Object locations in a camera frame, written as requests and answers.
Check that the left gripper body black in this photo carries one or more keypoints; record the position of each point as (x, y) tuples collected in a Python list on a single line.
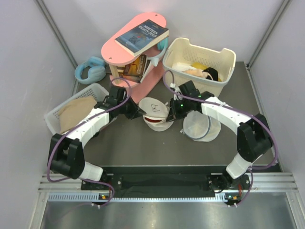
[(129, 109)]

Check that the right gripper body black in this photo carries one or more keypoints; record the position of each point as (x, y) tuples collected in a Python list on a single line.
[(180, 108)]

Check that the beige trim mesh laundry bag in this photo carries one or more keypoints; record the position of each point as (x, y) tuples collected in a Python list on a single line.
[(156, 108)]

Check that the red bra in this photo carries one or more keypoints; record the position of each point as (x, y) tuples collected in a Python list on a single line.
[(154, 120)]

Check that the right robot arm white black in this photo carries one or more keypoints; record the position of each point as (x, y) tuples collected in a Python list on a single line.
[(252, 131)]

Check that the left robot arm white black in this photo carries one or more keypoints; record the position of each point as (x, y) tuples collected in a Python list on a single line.
[(66, 155)]

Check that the grey trim mesh laundry bag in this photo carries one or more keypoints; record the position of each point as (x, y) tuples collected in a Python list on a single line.
[(200, 127)]

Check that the cream plastic laundry basket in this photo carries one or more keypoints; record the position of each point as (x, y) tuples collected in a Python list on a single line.
[(181, 50)]

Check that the brown orange book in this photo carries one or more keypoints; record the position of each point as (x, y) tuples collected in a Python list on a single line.
[(136, 71)]

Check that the blue headphones on floor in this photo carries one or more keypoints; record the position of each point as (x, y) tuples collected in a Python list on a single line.
[(95, 73)]

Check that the clothes pile in cream basket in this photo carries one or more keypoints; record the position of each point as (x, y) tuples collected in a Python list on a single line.
[(198, 70)]

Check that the beige folded cloth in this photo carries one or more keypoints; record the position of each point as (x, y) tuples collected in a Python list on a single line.
[(75, 111)]

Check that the dark blue paperback book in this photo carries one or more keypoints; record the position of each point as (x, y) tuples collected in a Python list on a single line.
[(142, 37)]

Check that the white plastic perforated basket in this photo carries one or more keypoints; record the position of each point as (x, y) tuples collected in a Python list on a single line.
[(52, 117)]

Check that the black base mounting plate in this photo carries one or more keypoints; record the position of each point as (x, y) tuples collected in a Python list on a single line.
[(212, 178)]

